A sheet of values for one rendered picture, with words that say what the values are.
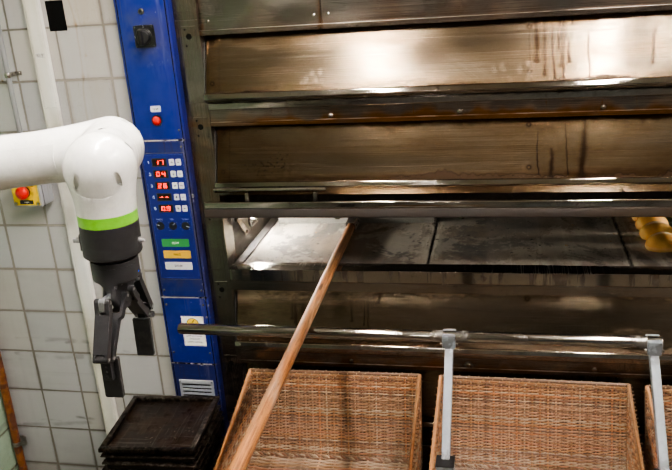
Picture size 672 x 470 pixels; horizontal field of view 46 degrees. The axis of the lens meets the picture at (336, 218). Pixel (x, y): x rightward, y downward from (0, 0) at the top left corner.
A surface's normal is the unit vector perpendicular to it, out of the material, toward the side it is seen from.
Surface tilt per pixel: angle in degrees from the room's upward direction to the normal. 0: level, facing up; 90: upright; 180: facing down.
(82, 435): 90
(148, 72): 90
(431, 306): 70
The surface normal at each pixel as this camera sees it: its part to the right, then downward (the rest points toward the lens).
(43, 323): -0.20, 0.33
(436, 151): -0.21, -0.01
